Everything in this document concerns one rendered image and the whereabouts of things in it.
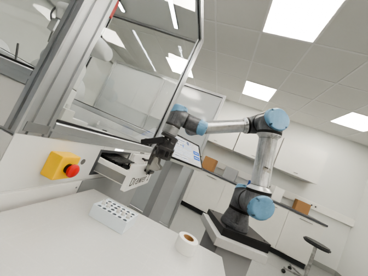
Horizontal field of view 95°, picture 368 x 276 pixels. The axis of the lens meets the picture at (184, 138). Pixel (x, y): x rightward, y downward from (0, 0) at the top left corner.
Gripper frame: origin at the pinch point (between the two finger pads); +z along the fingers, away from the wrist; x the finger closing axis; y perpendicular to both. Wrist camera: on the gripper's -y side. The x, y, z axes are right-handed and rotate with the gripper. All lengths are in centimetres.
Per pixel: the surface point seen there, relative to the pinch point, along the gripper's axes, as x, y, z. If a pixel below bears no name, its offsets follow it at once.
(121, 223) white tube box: -28.6, 7.3, 11.4
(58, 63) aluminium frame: -46, -18, -23
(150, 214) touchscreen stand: 89, -4, 54
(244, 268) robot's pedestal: 15, 61, 25
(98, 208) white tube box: -28.3, -1.2, 10.9
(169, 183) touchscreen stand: 93, -1, 20
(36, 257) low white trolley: -47.8, 0.7, 14.3
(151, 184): 168, -35, 47
